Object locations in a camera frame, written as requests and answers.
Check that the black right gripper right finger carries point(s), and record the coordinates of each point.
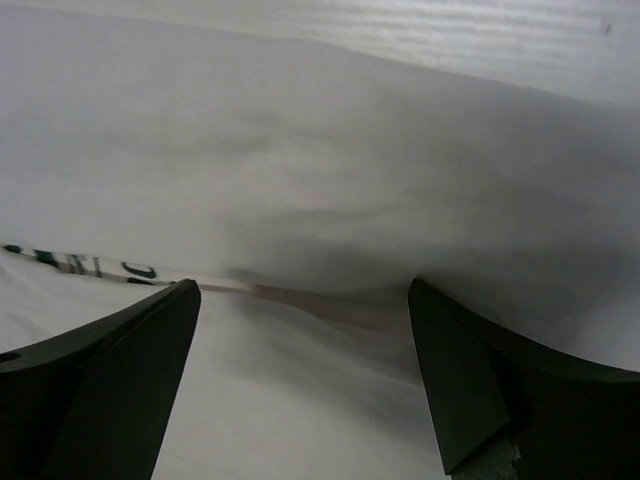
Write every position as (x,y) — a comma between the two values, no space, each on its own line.
(506,407)

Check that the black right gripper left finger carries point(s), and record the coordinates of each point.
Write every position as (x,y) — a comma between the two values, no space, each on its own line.
(94,402)

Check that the white green raglan t-shirt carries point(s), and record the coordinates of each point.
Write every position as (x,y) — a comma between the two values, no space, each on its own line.
(333,150)

